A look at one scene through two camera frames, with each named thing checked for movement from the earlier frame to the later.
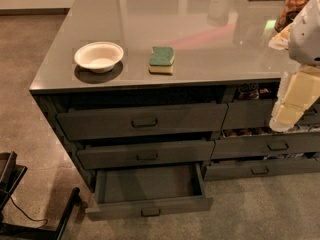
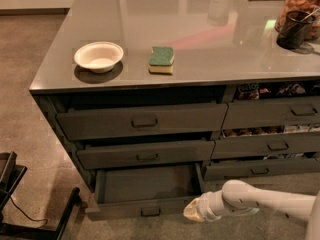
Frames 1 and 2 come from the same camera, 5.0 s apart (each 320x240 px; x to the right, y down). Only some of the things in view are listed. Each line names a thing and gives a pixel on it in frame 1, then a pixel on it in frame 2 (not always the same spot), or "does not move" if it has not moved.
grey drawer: [256, 113] does not move
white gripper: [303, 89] to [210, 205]
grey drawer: [144, 154] does not move
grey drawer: [148, 191] does not move
